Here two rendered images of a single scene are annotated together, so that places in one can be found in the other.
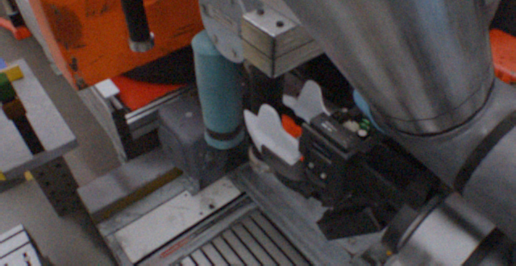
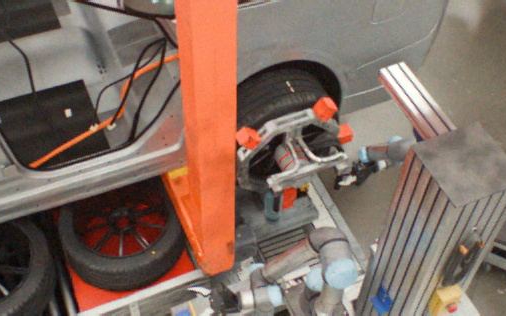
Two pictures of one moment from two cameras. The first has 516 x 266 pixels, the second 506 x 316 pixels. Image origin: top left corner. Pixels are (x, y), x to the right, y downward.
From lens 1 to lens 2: 337 cm
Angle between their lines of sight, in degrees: 49
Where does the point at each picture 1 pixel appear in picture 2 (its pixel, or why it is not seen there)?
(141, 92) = (182, 269)
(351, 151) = (367, 167)
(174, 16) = not seen: hidden behind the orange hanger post
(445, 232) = (381, 163)
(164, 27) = not seen: hidden behind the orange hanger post
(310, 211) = (285, 213)
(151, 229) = not seen: hidden behind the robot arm
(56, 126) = (238, 286)
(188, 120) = (243, 236)
